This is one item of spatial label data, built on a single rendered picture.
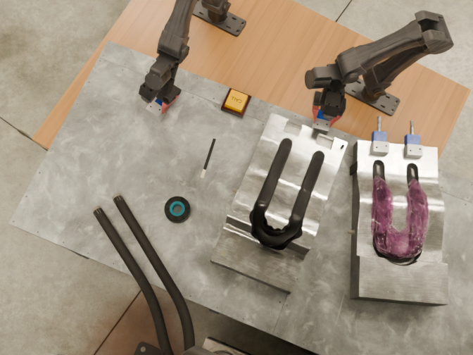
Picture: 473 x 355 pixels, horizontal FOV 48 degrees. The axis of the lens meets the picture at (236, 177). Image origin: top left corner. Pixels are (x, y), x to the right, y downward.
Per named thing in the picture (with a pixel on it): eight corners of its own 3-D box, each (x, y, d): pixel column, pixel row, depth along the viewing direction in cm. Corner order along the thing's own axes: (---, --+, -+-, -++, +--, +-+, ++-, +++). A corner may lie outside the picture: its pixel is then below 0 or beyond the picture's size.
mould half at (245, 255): (268, 122, 178) (272, 106, 165) (341, 151, 176) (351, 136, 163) (210, 261, 164) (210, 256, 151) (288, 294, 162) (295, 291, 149)
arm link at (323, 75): (309, 98, 160) (326, 78, 149) (301, 72, 162) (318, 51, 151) (342, 95, 163) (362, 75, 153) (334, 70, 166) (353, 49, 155)
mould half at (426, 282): (353, 145, 177) (362, 133, 166) (431, 153, 177) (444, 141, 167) (349, 299, 163) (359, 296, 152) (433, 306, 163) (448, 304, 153)
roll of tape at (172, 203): (166, 225, 167) (165, 222, 163) (164, 200, 169) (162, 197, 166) (191, 221, 167) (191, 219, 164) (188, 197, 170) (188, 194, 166)
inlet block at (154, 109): (170, 85, 180) (169, 78, 175) (182, 93, 180) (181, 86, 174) (147, 114, 177) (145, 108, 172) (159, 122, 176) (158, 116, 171)
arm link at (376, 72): (363, 94, 171) (442, 37, 144) (357, 75, 173) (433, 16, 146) (377, 94, 174) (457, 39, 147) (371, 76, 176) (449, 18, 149)
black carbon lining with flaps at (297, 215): (281, 137, 169) (285, 127, 160) (329, 156, 168) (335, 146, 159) (240, 238, 160) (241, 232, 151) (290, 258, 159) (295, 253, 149)
